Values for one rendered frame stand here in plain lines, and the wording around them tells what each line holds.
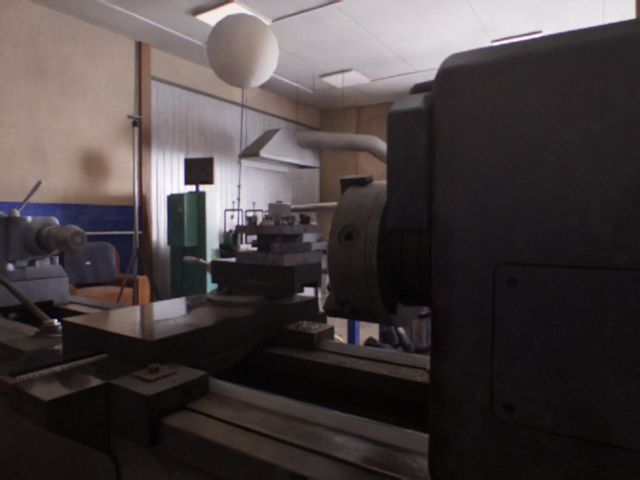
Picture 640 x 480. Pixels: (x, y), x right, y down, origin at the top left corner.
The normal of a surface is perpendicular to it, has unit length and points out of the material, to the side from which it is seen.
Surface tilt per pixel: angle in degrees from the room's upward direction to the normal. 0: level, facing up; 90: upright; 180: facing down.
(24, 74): 90
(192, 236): 90
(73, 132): 90
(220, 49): 111
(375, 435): 48
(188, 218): 90
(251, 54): 119
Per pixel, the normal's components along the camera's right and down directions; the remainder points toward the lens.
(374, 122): -0.54, 0.04
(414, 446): -0.40, -0.64
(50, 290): 0.84, 0.02
